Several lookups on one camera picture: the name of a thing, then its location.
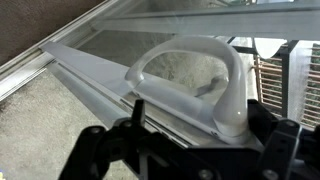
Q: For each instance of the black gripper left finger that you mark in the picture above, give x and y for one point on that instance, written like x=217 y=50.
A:
x=100 y=143

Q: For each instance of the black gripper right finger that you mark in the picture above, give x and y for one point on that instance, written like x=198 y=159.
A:
x=286 y=150

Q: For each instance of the white framed sliding glass door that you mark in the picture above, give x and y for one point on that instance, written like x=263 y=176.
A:
x=100 y=73

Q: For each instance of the round patio table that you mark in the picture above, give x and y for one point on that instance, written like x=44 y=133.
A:
x=285 y=83

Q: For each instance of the wooden balcony railing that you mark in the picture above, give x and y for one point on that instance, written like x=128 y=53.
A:
x=266 y=83

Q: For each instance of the grey screen door frame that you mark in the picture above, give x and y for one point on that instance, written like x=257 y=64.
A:
x=86 y=96

